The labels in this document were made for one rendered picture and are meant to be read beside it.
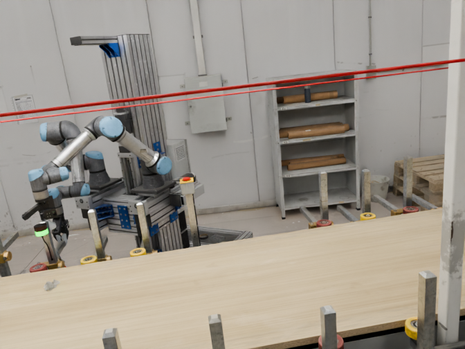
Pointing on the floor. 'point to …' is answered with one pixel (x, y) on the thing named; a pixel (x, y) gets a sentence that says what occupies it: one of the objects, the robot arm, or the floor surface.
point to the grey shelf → (326, 145)
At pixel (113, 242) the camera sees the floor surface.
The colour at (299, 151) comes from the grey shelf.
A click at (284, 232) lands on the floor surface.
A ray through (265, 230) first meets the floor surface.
